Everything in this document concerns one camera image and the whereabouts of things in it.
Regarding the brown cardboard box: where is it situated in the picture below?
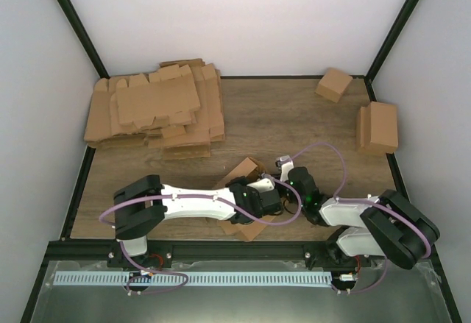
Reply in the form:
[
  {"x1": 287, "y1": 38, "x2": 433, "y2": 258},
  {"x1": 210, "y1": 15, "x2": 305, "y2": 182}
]
[{"x1": 213, "y1": 157, "x2": 283, "y2": 242}]

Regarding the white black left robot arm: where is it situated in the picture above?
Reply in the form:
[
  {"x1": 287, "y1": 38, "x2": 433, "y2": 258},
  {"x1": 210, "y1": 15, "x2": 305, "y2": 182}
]
[{"x1": 111, "y1": 175, "x2": 283, "y2": 257}]

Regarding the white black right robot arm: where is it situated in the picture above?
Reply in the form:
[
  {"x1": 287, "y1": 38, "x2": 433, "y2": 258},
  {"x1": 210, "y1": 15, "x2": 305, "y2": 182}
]
[{"x1": 280, "y1": 166, "x2": 440, "y2": 269}]

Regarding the small folded cardboard box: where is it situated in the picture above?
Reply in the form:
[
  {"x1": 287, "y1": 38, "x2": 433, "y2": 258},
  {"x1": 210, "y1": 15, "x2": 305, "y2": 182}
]
[{"x1": 315, "y1": 68, "x2": 353, "y2": 103}]

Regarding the large folded cardboard box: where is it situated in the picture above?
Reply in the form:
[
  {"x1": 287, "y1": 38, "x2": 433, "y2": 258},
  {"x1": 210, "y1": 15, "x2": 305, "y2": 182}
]
[{"x1": 356, "y1": 102, "x2": 398, "y2": 156}]

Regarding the stack of flat cardboard blanks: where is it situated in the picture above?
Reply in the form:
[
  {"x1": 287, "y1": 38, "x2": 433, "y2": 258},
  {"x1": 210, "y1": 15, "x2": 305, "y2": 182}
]
[{"x1": 84, "y1": 58, "x2": 226, "y2": 160}]

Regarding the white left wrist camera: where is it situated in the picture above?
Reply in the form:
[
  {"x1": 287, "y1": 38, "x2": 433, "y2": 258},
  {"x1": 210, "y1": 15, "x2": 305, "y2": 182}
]
[{"x1": 247, "y1": 178, "x2": 275, "y2": 193}]

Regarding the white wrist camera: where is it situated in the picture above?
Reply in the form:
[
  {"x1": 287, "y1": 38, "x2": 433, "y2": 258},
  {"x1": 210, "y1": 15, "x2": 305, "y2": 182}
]
[
  {"x1": 247, "y1": 178, "x2": 275, "y2": 193},
  {"x1": 275, "y1": 155, "x2": 294, "y2": 182}
]

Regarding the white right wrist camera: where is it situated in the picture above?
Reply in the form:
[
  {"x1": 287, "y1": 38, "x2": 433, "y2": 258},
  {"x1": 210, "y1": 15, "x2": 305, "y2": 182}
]
[{"x1": 275, "y1": 155, "x2": 294, "y2": 182}]

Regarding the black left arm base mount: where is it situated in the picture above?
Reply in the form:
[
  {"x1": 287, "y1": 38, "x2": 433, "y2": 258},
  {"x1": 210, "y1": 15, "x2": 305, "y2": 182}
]
[{"x1": 107, "y1": 243, "x2": 172, "y2": 269}]

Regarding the light blue slotted cable duct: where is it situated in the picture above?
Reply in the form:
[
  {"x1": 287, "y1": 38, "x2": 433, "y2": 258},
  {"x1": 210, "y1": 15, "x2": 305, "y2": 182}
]
[{"x1": 53, "y1": 271, "x2": 332, "y2": 287}]

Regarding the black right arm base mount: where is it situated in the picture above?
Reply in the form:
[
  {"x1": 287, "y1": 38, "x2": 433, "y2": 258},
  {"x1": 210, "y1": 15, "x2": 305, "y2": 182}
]
[{"x1": 302, "y1": 241, "x2": 358, "y2": 271}]

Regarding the black aluminium frame rail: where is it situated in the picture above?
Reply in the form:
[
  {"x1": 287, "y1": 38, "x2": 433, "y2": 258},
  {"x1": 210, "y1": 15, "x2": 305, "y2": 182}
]
[{"x1": 47, "y1": 240, "x2": 437, "y2": 263}]

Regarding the black left corner frame post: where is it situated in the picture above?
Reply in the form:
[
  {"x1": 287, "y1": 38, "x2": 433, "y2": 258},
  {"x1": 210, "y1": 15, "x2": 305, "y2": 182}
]
[{"x1": 56, "y1": 0, "x2": 110, "y2": 78}]

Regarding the black corner frame post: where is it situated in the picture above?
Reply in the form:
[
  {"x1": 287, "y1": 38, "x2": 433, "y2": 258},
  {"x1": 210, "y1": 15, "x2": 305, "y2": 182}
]
[
  {"x1": 366, "y1": 0, "x2": 420, "y2": 82},
  {"x1": 56, "y1": 0, "x2": 110, "y2": 78}
]

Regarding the black right corner frame post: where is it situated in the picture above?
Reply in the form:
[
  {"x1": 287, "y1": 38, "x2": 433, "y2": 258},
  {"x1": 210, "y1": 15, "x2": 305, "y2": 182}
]
[{"x1": 366, "y1": 0, "x2": 420, "y2": 82}]

